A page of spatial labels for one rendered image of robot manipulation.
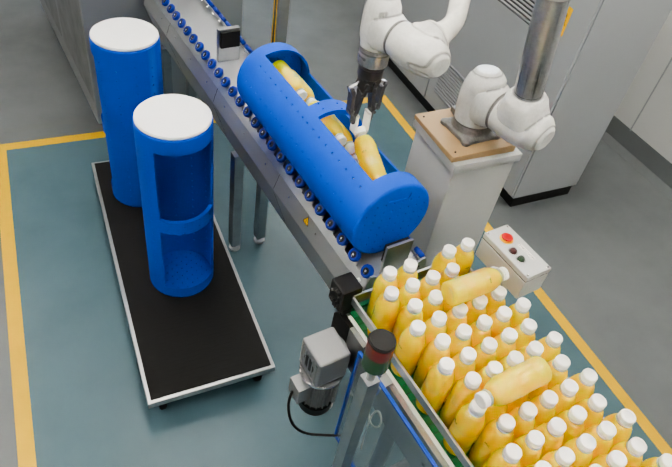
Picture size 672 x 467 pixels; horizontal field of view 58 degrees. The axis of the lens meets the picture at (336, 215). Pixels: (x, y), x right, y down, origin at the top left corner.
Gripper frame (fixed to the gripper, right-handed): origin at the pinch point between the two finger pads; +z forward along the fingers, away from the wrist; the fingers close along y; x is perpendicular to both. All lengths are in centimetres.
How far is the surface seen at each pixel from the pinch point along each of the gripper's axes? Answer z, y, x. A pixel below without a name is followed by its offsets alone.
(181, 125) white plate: 25, 41, -49
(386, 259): 29.0, 4.7, 32.2
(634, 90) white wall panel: 90, -287, -72
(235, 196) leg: 90, 9, -72
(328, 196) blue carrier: 18.1, 14.6, 10.0
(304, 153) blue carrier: 14.9, 13.8, -8.1
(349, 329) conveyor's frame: 40, 23, 44
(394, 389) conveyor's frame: 39, 22, 67
